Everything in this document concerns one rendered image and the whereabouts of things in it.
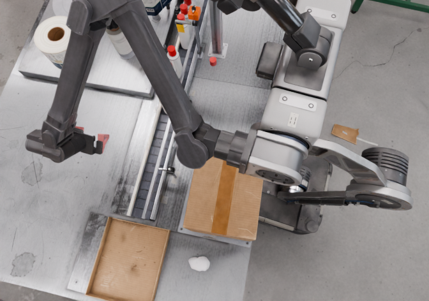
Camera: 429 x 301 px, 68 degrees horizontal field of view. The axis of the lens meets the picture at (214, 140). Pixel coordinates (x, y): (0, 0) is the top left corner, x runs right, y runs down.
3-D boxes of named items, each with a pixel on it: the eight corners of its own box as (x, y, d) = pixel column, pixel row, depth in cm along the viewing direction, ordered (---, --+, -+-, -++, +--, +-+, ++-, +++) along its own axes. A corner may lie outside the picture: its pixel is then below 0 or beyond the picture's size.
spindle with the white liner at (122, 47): (120, 42, 155) (97, -3, 127) (138, 44, 155) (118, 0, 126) (115, 57, 153) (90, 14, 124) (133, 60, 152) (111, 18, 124)
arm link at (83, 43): (94, 9, 62) (121, 2, 71) (69, -8, 62) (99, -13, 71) (52, 152, 86) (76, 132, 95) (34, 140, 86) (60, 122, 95)
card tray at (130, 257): (112, 217, 133) (108, 216, 130) (171, 230, 131) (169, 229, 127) (88, 293, 124) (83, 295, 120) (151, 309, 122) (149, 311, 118)
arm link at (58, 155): (61, 166, 91) (62, 148, 88) (40, 160, 92) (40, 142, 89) (76, 157, 97) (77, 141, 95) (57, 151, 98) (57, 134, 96)
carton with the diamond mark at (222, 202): (204, 160, 138) (199, 141, 112) (259, 169, 135) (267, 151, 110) (191, 231, 128) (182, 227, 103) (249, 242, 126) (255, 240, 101)
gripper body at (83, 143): (67, 127, 102) (52, 134, 95) (96, 134, 100) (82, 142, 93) (67, 145, 104) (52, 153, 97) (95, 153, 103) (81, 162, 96)
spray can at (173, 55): (174, 68, 149) (166, 42, 130) (185, 70, 149) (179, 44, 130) (172, 78, 148) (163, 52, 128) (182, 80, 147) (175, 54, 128)
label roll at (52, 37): (86, 72, 151) (71, 54, 137) (46, 69, 152) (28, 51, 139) (95, 37, 157) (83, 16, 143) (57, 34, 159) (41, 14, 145)
